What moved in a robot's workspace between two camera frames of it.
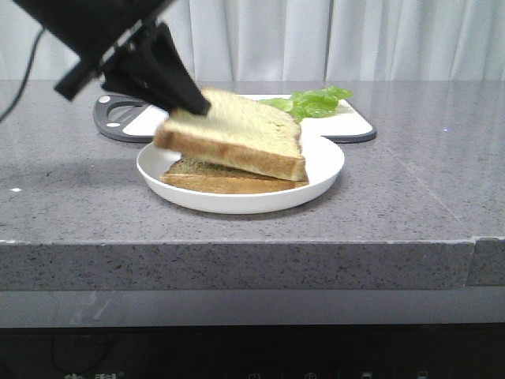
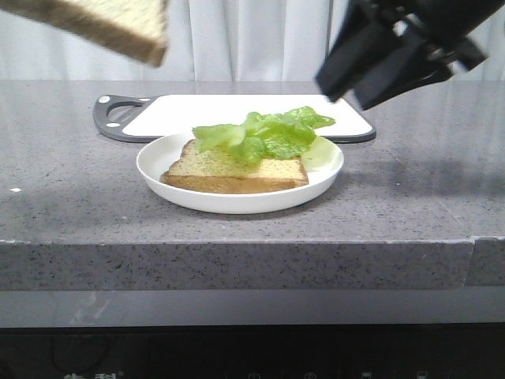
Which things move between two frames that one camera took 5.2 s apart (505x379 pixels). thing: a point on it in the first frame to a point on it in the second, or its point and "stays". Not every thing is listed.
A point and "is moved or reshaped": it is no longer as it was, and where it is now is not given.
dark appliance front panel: x=457 y=350 stays
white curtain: x=267 y=41 stays
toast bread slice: x=190 y=175 stays
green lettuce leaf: x=316 y=103 to x=260 y=137
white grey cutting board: x=129 y=120 stays
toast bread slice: x=241 y=130 is moved or reshaped
